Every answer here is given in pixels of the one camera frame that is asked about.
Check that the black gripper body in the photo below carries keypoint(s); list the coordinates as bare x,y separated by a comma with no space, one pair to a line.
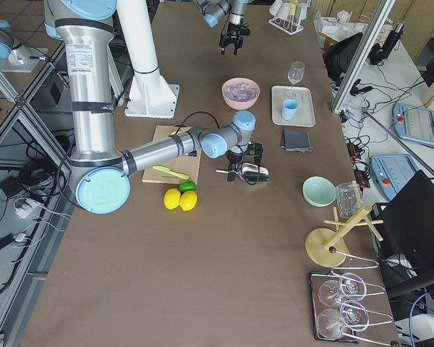
234,28
233,157

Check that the silver metal ice scoop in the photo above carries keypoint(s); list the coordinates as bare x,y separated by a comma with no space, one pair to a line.
250,173

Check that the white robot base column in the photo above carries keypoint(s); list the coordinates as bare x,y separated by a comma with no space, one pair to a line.
150,95

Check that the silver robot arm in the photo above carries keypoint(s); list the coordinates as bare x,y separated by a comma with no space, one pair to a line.
233,11
100,173

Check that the clear ice cubes pile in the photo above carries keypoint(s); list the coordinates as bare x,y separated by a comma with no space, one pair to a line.
241,92

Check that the light blue cup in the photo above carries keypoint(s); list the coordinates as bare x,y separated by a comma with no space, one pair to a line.
289,108

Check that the wooden cup tree stand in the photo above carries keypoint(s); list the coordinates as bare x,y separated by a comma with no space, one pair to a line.
327,248

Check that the grey folded cloth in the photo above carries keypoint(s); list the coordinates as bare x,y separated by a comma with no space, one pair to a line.
295,141

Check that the wooden cutting board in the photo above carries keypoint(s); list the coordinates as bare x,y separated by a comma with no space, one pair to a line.
186,165

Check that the green lime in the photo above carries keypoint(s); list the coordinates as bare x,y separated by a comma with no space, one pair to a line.
187,186

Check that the pink bowl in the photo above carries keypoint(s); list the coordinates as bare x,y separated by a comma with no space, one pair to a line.
239,105

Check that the right yellow lemon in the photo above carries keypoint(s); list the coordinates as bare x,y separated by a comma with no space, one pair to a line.
188,200

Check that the yellow lemon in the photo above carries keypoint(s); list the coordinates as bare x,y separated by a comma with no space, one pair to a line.
188,200
171,198

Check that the beige serving tray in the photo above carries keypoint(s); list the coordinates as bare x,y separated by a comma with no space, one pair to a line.
304,117

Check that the left yellow lemon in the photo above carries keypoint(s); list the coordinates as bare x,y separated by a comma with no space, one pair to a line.
171,198

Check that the clear wine glass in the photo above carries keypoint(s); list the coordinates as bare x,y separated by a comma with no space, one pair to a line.
296,73

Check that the yellow-green plastic knife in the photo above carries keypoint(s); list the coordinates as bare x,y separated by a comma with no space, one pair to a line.
167,170

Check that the mint green bowl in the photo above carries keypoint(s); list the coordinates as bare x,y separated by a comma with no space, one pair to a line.
318,191

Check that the clear glass jar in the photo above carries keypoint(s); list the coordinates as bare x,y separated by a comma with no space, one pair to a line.
348,199

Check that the lower blue teach pendant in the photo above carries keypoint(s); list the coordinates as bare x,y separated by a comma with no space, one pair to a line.
392,172

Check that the blue teach pendant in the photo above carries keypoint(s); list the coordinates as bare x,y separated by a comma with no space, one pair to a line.
392,172
415,123

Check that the black framed glass tray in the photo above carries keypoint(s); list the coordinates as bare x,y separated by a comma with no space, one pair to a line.
315,281

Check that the upper lying wine glass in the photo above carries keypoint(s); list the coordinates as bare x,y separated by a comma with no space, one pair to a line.
348,286

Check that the lying wine glass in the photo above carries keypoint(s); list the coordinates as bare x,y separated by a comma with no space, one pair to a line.
335,324
348,286

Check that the upper blue teach pendant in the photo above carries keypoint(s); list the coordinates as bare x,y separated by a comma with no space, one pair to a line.
415,123

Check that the lower lying wine glass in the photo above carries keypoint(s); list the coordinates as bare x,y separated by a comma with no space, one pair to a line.
335,324

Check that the black monitor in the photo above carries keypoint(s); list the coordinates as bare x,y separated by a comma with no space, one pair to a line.
409,218

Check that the white wire cup rack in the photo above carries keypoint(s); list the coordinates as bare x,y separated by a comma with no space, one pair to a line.
287,16

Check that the aluminium frame post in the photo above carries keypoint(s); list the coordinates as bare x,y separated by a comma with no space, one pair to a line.
378,19

